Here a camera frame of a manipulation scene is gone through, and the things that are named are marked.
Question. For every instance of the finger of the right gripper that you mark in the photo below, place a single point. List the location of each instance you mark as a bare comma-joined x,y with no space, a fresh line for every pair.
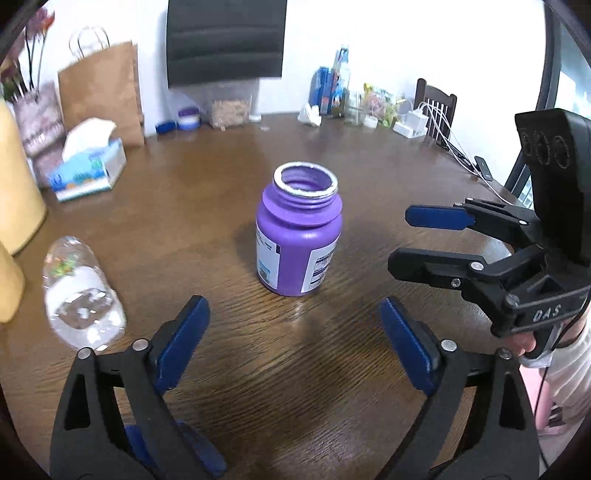
464,273
510,224

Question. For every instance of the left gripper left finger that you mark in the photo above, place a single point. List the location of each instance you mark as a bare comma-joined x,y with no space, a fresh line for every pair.
105,392

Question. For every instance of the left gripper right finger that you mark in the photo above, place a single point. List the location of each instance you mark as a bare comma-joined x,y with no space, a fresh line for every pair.
499,440

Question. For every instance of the purple pill bottle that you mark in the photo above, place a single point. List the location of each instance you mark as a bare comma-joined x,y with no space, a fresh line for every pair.
298,224

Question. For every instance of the person right hand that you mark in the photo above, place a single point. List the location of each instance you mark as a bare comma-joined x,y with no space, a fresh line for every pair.
521,343

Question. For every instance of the smartphone on table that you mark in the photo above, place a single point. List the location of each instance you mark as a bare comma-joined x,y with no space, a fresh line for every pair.
483,168

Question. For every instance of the blue pill bottle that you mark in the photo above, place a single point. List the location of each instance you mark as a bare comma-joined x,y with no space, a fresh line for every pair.
179,450

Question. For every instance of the white power strip charger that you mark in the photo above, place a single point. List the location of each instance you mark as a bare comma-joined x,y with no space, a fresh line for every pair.
412,125

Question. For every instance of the dark wooden chair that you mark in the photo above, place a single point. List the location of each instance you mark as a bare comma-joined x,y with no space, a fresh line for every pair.
439,107

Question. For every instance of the yellow mug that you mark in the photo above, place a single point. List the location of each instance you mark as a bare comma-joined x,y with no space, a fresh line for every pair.
12,285

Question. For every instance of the colourful snack packets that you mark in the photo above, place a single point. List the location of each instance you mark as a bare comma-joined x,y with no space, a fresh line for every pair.
382,105

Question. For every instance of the clear drinking glass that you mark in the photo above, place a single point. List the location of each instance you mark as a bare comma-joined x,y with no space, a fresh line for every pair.
354,114

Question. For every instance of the yellow thermos jug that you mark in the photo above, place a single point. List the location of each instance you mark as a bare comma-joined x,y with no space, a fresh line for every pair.
23,209

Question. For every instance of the crumpled white tissue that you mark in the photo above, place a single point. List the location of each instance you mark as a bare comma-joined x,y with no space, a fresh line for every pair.
310,115

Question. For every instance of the blue snack package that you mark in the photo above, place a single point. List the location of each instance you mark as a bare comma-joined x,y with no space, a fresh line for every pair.
321,90

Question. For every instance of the blue tissue box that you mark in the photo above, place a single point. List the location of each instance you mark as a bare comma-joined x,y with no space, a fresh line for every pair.
92,161

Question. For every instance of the clear container of seeds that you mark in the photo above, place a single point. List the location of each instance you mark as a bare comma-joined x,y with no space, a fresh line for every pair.
229,107

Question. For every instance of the blue bottle lid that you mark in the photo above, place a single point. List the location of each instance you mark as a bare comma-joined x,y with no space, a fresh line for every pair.
165,127

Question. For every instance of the purple white small jar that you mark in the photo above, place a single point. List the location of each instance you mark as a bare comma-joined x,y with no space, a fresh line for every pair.
188,119

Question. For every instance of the brown paper bag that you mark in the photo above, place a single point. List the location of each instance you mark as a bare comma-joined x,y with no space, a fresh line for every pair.
103,83

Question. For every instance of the black paper bag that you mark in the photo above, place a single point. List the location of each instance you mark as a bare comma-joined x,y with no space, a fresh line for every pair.
209,41

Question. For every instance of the dried pink flowers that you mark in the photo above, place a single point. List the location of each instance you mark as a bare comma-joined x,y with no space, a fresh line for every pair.
21,69

